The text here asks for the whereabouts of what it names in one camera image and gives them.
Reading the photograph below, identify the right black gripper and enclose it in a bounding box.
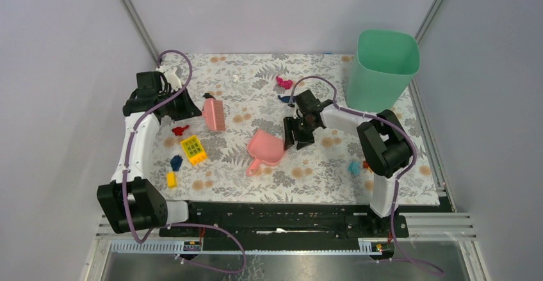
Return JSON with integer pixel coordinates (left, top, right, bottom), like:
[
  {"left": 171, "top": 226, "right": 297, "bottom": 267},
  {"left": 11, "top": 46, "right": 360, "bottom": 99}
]
[{"left": 283, "top": 116, "right": 318, "bottom": 152}]

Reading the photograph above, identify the pink plastic dustpan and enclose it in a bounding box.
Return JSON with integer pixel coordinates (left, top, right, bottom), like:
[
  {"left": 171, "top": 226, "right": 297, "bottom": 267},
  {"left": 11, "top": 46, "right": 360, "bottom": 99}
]
[{"left": 246, "top": 129, "right": 285, "bottom": 177}]

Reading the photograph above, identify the pink plastic hand brush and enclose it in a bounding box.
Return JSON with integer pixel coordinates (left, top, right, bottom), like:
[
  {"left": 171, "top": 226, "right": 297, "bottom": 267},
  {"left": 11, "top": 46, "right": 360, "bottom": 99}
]
[{"left": 202, "top": 98, "right": 226, "bottom": 132}]

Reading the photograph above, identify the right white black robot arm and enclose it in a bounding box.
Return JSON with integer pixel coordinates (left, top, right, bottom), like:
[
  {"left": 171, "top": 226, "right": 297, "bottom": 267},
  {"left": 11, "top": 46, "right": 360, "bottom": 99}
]
[{"left": 284, "top": 90, "right": 416, "bottom": 237}]

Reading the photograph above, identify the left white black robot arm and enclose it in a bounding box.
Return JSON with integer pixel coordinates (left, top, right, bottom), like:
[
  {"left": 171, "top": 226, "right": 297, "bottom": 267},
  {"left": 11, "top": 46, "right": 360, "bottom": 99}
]
[{"left": 97, "top": 71, "right": 202, "bottom": 237}]

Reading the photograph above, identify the dark blue paper scrap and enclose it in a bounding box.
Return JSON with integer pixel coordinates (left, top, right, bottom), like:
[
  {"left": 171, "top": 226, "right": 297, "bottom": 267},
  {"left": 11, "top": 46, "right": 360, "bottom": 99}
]
[{"left": 277, "top": 95, "right": 296, "bottom": 104}]

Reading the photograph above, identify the magenta paper scrap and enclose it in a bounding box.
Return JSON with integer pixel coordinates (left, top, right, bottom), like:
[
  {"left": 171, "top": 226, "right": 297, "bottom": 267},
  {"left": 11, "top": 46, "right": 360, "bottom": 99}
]
[{"left": 275, "top": 76, "right": 293, "bottom": 90}]

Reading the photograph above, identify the red paper scrap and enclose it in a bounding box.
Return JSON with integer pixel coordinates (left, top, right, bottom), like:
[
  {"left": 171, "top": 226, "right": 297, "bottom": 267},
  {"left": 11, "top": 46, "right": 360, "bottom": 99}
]
[{"left": 171, "top": 125, "right": 190, "bottom": 137}]

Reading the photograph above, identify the black paper scrap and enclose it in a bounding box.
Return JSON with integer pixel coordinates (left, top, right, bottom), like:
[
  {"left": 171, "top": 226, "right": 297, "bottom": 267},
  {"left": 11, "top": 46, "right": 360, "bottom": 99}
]
[{"left": 203, "top": 92, "right": 215, "bottom": 99}]

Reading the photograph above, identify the floral patterned table mat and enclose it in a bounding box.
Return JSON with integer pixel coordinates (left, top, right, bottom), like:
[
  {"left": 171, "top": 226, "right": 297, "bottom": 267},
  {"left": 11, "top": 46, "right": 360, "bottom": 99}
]
[{"left": 123, "top": 53, "right": 440, "bottom": 207}]

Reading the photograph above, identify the light blue paper scrap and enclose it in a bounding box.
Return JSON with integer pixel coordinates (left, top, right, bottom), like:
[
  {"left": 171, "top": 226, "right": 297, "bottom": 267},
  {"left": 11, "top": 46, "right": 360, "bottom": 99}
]
[{"left": 348, "top": 161, "right": 361, "bottom": 177}]

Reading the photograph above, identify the colourful toy block car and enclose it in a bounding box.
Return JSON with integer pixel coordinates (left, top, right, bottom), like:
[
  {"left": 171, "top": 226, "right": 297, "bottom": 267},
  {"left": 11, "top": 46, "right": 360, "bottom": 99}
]
[{"left": 362, "top": 161, "right": 374, "bottom": 173}]

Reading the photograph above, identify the yellow toy block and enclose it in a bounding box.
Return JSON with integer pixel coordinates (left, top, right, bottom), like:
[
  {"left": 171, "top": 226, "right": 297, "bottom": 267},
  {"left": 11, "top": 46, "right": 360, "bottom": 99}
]
[{"left": 180, "top": 135, "right": 208, "bottom": 165}]

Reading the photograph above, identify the small navy paper scrap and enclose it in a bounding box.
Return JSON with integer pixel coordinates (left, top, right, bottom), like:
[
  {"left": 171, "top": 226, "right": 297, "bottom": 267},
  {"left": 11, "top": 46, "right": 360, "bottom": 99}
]
[{"left": 170, "top": 155, "right": 183, "bottom": 172}]

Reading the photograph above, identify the small yellow brick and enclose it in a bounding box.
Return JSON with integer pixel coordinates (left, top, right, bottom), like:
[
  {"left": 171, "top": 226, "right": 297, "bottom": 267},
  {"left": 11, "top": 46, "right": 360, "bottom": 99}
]
[{"left": 166, "top": 172, "right": 177, "bottom": 188}]

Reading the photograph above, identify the green plastic trash bin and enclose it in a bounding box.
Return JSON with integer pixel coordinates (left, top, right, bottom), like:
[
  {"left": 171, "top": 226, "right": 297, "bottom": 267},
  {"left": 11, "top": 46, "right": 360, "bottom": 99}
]
[{"left": 345, "top": 29, "right": 421, "bottom": 113}]

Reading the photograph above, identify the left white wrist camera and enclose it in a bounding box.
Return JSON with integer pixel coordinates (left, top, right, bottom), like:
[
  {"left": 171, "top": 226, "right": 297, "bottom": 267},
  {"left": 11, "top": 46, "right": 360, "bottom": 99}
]
[{"left": 156, "top": 67, "right": 182, "bottom": 91}]

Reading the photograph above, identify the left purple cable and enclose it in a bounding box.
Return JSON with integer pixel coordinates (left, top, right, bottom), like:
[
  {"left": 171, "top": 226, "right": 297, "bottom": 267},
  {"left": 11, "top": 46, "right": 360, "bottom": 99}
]
[{"left": 120, "top": 49, "right": 247, "bottom": 275}]

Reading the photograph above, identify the purple cable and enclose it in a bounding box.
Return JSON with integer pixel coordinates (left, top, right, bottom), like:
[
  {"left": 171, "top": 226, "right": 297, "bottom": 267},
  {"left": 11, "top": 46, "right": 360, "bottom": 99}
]
[
  {"left": 120, "top": 49, "right": 247, "bottom": 275},
  {"left": 288, "top": 75, "right": 446, "bottom": 278}
]

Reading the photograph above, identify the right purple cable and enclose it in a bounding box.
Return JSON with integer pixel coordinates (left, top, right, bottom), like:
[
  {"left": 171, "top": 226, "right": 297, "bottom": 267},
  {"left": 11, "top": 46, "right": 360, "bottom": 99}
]
[{"left": 288, "top": 75, "right": 446, "bottom": 278}]

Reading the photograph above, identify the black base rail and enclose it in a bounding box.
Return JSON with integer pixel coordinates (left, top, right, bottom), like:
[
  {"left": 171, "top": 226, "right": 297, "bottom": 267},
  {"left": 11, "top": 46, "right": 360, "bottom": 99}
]
[{"left": 117, "top": 200, "right": 410, "bottom": 252}]

